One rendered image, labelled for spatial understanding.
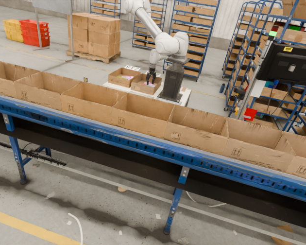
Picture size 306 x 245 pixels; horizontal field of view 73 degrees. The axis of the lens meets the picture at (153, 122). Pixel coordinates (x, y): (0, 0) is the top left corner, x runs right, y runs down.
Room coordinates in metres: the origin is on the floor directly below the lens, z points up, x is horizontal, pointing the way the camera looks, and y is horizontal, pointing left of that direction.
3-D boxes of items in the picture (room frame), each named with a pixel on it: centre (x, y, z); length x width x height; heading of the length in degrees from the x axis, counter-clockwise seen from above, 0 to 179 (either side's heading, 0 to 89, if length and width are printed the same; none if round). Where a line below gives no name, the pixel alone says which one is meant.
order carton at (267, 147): (1.19, -0.69, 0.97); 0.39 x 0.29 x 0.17; 80
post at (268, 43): (1.90, -0.85, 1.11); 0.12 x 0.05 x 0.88; 80
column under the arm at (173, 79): (2.29, -0.15, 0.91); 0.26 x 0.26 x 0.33; 77
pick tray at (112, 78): (2.53, 0.45, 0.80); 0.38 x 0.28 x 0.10; 168
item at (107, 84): (2.46, 0.11, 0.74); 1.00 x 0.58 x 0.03; 77
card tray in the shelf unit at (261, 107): (2.47, -1.32, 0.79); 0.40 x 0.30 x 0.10; 171
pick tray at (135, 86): (2.43, 0.15, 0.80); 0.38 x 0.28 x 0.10; 169
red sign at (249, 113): (1.92, -0.92, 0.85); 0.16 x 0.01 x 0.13; 80
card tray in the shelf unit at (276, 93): (2.48, -1.32, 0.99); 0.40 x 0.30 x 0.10; 166
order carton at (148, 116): (1.33, 0.07, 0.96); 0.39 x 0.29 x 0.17; 80
